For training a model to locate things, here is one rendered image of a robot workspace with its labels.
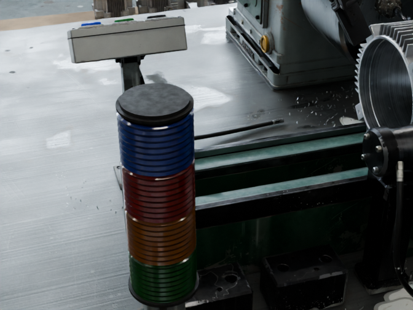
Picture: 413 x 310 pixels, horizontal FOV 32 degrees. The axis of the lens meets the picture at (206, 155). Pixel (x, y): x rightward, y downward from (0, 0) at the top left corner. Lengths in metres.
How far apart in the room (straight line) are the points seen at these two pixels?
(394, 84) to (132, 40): 0.40
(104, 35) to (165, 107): 0.54
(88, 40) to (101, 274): 0.34
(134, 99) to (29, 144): 0.79
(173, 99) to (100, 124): 0.82
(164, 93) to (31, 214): 0.63
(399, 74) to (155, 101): 0.63
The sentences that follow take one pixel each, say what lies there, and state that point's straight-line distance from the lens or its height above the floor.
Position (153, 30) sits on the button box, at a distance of 1.07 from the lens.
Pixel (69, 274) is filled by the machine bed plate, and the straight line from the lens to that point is 1.03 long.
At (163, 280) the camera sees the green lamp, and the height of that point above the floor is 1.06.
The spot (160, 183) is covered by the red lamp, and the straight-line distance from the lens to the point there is 0.55.
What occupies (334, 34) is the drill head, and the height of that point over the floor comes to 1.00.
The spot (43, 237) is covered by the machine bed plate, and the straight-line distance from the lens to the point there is 1.10.
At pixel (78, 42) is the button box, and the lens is 1.06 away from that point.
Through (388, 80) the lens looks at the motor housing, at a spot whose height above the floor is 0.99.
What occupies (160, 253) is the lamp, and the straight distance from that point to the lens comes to 0.60.
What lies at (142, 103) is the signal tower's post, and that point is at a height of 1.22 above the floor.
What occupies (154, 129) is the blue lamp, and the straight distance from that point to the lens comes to 0.53.
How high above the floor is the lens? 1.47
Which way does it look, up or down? 32 degrees down
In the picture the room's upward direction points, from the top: straight up
